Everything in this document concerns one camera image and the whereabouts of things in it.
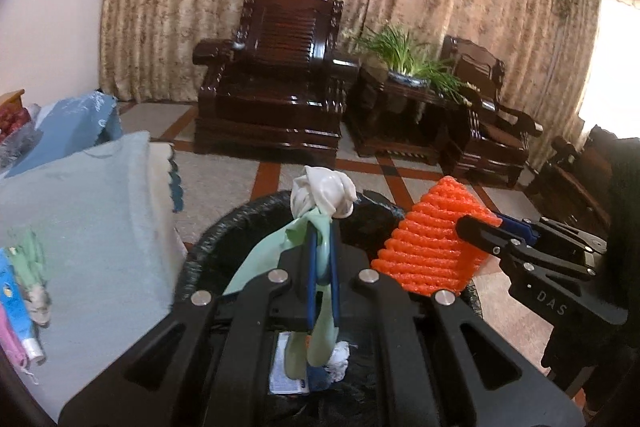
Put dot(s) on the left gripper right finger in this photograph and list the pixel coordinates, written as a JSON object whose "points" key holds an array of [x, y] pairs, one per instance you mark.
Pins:
{"points": [[420, 361]]}

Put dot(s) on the green wrapper with white wad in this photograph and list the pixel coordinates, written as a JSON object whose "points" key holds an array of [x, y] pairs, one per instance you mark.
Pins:
{"points": [[319, 197]]}

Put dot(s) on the dark wooden side table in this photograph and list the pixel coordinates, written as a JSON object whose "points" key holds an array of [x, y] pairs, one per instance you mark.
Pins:
{"points": [[384, 116]]}

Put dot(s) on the light blue table cloth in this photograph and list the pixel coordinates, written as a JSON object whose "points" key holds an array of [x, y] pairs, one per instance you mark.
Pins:
{"points": [[105, 220]]}

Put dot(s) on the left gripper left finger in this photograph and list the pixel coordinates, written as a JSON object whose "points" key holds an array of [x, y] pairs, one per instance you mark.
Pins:
{"points": [[206, 364]]}

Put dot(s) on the orange foam net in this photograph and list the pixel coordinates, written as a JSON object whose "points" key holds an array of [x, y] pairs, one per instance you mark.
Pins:
{"points": [[424, 253]]}

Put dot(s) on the blue plastic bag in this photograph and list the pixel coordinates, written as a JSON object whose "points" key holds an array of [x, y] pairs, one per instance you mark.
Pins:
{"points": [[70, 126]]}

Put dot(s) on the pink packet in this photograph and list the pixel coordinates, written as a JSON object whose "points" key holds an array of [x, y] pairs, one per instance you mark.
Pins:
{"points": [[13, 348]]}

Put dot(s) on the black lined trash bin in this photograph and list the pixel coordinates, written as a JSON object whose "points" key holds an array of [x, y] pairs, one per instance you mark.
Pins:
{"points": [[260, 226]]}

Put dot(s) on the green potted plant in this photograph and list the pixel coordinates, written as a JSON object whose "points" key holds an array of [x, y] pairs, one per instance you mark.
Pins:
{"points": [[409, 61]]}

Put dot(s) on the blue white tube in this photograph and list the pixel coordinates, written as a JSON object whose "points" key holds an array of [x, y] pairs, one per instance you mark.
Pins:
{"points": [[13, 302]]}

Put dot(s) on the red fruit bag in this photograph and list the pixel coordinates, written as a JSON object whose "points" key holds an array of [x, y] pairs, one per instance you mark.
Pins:
{"points": [[19, 132]]}

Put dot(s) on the dark wooden armchair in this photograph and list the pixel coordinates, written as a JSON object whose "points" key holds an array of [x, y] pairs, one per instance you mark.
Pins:
{"points": [[280, 83], [484, 136]]}

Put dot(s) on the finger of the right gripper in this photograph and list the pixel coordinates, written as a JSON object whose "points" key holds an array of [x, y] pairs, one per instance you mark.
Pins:
{"points": [[520, 228], [513, 253]]}

